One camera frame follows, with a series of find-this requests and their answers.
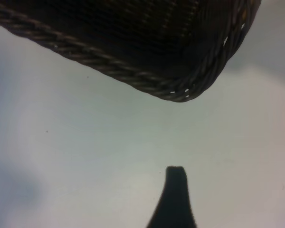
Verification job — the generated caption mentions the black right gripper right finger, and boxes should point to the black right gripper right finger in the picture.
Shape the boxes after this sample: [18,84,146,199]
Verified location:
[177,166,198,228]

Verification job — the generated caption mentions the dark brown wicker basket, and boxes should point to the dark brown wicker basket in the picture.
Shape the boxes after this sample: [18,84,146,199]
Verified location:
[0,0,262,103]

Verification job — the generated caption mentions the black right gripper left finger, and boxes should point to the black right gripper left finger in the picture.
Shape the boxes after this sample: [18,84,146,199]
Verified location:
[146,165,178,228]

